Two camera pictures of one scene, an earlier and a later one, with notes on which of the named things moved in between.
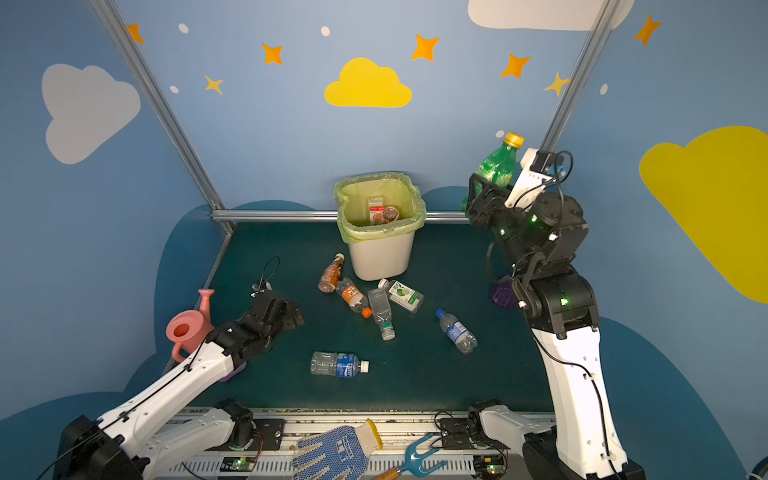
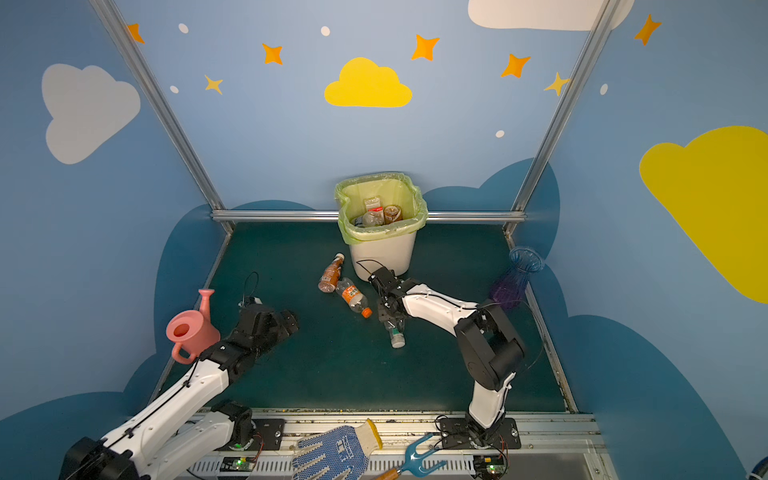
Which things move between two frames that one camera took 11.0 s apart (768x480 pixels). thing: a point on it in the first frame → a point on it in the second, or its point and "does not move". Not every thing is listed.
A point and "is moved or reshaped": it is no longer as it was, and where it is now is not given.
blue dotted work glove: x=336 y=453 does not move
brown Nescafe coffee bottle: x=331 y=275 does not move
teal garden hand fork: x=411 y=465 does not move
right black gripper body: x=487 y=196 → x=389 y=297
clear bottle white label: x=382 y=312 is moved or reshaped
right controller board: x=489 y=467 does not move
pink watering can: x=188 y=329 does not move
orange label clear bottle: x=353 y=297 does not move
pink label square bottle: x=376 y=209 is moved or reshaped
